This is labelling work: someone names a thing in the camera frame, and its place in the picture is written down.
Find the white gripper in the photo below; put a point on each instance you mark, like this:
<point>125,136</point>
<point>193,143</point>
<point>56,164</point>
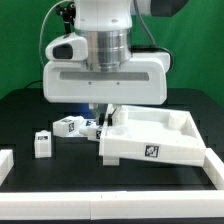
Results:
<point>140,80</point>

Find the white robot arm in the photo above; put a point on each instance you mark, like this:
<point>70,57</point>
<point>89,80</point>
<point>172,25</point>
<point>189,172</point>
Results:
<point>96,64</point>

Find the tag sheet on table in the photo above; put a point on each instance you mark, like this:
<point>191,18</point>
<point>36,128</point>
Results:
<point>90,122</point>

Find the white front fence bar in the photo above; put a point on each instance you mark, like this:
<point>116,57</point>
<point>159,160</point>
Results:
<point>111,205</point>

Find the white fence bar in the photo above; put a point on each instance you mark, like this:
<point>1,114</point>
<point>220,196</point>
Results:
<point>214,168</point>
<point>111,205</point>

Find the white left fence piece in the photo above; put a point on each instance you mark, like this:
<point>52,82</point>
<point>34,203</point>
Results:
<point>6,163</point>

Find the white right fence bar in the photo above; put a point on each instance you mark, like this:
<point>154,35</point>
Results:
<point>214,168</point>

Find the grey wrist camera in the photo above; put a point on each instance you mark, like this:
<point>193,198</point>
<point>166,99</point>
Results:
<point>67,47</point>

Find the black camera stand pole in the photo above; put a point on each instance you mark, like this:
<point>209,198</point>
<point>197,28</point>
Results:
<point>68,14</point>

